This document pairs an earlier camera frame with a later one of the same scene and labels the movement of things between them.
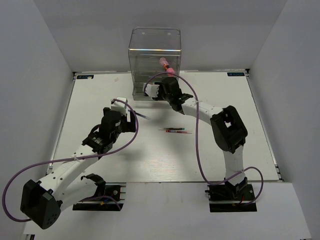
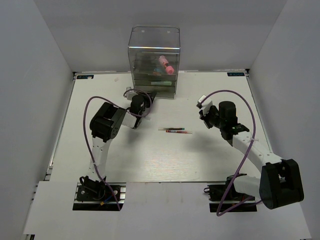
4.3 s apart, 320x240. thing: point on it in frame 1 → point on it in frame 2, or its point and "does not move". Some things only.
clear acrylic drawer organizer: (147, 46) does not move
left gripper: (129, 126) → (150, 99)
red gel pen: (178, 131) does not move
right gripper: (160, 88) → (205, 116)
